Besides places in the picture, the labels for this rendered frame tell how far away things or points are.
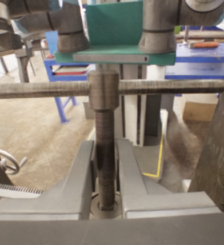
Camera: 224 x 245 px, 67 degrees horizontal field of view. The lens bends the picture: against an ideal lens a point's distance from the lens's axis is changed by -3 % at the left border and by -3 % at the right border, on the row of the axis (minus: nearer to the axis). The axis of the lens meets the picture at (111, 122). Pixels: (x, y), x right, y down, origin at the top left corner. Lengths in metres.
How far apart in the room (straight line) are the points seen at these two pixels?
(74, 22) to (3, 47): 0.50
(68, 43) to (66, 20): 0.11
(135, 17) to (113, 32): 0.14
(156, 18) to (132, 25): 0.21
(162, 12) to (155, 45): 0.13
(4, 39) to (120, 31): 0.64
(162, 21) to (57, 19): 0.51
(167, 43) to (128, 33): 0.26
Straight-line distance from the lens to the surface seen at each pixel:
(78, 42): 1.02
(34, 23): 1.04
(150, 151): 1.47
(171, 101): 2.26
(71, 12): 1.01
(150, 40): 0.88
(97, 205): 0.19
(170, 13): 0.87
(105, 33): 1.10
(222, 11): 0.87
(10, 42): 0.59
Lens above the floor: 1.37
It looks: 36 degrees down
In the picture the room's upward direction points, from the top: 5 degrees counter-clockwise
